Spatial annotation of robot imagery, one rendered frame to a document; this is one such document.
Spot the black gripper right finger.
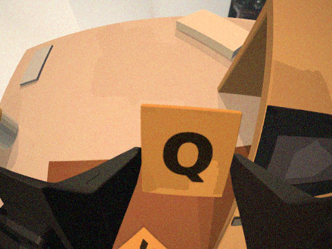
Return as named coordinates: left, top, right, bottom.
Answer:
left=230, top=154, right=332, bottom=249

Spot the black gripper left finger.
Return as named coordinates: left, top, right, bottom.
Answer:
left=0, top=147, right=141, bottom=249

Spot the grey cylinder with orange lid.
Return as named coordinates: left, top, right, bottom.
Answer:
left=0, top=107, right=19, bottom=149

